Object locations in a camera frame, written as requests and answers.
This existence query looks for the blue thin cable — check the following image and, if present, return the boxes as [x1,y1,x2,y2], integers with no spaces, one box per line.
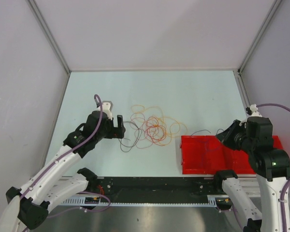
[190,129,223,170]

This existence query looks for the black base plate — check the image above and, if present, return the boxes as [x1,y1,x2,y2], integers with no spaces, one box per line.
[85,177,227,204]

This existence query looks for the black thin cable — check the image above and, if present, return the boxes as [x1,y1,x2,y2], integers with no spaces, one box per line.
[119,120,143,153]

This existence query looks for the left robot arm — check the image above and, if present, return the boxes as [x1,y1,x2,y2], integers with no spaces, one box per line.
[0,108,126,232]

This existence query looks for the red plastic bin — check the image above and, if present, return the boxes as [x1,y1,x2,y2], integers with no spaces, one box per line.
[179,134,285,175]

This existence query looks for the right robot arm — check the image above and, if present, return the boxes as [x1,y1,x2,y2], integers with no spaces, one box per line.
[213,116,290,232]

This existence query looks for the grey slotted cable duct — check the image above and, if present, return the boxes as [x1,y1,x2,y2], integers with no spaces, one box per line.
[60,195,217,208]

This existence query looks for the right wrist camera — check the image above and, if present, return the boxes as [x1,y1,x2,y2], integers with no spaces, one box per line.
[246,104,262,118]

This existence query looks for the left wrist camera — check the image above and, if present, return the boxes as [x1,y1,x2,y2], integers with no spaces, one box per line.
[97,101,113,120]

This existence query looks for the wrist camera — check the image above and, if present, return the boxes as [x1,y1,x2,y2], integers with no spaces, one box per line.
[246,104,262,118]
[97,101,113,120]

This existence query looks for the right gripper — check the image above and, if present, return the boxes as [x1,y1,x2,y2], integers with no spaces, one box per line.
[215,118,254,153]

